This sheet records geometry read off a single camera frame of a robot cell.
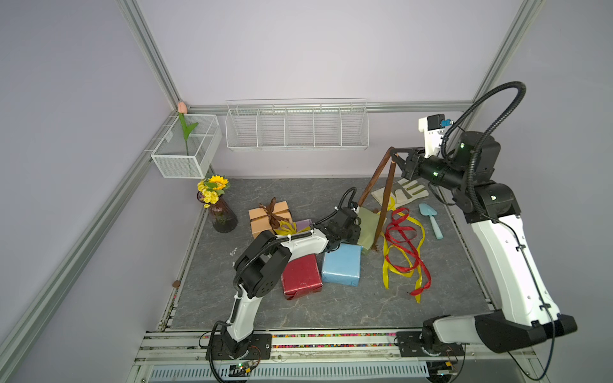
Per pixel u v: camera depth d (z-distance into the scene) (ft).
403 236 3.25
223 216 3.25
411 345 2.41
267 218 3.22
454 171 1.58
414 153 1.76
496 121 1.25
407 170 1.75
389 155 2.03
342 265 2.76
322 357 2.40
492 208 1.36
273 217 3.18
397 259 3.05
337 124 3.36
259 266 1.73
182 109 2.92
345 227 2.45
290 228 3.01
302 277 2.66
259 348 2.41
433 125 1.67
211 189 2.76
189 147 2.92
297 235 1.96
